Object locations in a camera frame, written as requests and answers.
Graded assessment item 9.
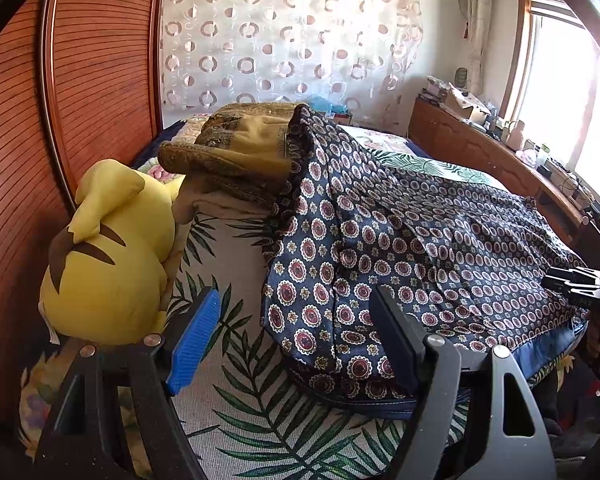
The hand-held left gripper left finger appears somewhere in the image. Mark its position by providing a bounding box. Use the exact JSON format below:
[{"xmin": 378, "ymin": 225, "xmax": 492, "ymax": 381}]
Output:
[{"xmin": 32, "ymin": 286, "xmax": 223, "ymax": 480}]

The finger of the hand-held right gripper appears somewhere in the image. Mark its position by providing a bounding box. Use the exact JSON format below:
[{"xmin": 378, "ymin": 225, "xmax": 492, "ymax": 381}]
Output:
[
  {"xmin": 541, "ymin": 267, "xmax": 600, "ymax": 291},
  {"xmin": 562, "ymin": 285, "xmax": 600, "ymax": 307}
]

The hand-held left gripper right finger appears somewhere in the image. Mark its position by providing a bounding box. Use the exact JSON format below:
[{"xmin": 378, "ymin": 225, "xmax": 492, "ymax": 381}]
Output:
[{"xmin": 371, "ymin": 284, "xmax": 556, "ymax": 480}]

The navy circle-patterned garment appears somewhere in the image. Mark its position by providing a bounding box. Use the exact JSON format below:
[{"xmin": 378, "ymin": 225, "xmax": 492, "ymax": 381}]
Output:
[{"xmin": 260, "ymin": 105, "xmax": 591, "ymax": 408}]

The leaf print blanket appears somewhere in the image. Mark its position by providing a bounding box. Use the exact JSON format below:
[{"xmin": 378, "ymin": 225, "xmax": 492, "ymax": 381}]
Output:
[{"xmin": 17, "ymin": 150, "xmax": 581, "ymax": 480}]

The yellow plush toy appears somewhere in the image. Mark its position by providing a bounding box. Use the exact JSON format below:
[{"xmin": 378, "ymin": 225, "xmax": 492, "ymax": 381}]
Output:
[{"xmin": 39, "ymin": 159, "xmax": 188, "ymax": 347}]

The pink thermos jug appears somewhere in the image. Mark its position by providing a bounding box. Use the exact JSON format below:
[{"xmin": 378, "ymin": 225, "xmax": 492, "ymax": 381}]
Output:
[{"xmin": 507, "ymin": 120, "xmax": 527, "ymax": 151}]

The long wooden sideboard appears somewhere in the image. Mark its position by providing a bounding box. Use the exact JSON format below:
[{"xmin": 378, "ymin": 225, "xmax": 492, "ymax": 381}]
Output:
[{"xmin": 409, "ymin": 97, "xmax": 600, "ymax": 261}]

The wooden framed window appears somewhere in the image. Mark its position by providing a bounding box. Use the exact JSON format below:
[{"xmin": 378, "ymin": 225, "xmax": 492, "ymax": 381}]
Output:
[{"xmin": 497, "ymin": 0, "xmax": 600, "ymax": 196}]

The golden brown patterned cloth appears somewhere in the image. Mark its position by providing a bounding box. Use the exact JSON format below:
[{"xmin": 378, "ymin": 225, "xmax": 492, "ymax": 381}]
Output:
[{"xmin": 157, "ymin": 101, "xmax": 311, "ymax": 223}]

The open cardboard box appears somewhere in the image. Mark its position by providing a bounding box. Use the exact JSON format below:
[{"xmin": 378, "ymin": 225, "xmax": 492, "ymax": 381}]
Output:
[{"xmin": 445, "ymin": 85, "xmax": 491, "ymax": 124}]

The floral storage box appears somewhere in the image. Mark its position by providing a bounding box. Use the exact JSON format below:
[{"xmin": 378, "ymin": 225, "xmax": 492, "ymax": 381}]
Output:
[{"xmin": 420, "ymin": 76, "xmax": 453, "ymax": 103}]

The blue plastic bag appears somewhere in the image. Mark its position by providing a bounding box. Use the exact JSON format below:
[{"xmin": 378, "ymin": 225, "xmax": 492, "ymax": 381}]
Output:
[{"xmin": 311, "ymin": 95, "xmax": 348, "ymax": 114}]

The bundled floral window curtain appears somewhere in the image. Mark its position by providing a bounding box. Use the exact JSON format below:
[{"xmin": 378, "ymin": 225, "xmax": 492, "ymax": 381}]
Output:
[{"xmin": 462, "ymin": 0, "xmax": 499, "ymax": 106}]

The sheer circle-patterned curtain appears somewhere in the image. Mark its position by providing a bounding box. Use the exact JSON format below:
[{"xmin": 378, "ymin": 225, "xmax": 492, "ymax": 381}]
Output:
[{"xmin": 160, "ymin": 0, "xmax": 426, "ymax": 128}]

